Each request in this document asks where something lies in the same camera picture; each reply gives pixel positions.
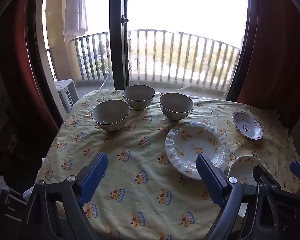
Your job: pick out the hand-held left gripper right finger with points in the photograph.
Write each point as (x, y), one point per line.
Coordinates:
(210, 180)

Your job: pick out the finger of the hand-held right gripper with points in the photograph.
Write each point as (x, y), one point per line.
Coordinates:
(265, 175)
(298, 168)

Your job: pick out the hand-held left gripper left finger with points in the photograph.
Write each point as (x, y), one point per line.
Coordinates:
(95, 177)

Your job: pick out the small white scalloped dish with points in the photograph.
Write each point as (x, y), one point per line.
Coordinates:
(240, 172)

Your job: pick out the white plate with yellow flowers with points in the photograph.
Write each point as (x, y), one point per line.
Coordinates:
(190, 142)

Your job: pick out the white plate with red pattern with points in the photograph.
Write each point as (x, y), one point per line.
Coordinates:
(247, 126)

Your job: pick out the grey bowl with floral print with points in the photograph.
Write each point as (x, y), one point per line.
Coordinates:
(176, 105)
(110, 115)
(138, 96)

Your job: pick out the yellow printed tablecloth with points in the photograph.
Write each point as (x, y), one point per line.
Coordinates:
(140, 160)

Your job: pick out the white metal rack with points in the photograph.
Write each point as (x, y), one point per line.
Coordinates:
(13, 202)

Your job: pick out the white air conditioner unit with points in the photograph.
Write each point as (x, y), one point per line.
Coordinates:
(66, 92)

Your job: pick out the white crumpled bag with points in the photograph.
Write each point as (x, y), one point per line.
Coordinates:
(0, 183)

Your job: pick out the red curtain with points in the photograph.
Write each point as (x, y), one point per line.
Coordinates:
(12, 55)
(277, 55)

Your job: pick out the balcony railing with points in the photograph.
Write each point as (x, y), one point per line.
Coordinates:
(90, 35)

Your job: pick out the hanging pale cloth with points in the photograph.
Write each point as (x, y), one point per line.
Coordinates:
(75, 10)

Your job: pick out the black window frame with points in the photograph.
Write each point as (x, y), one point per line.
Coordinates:
(118, 55)

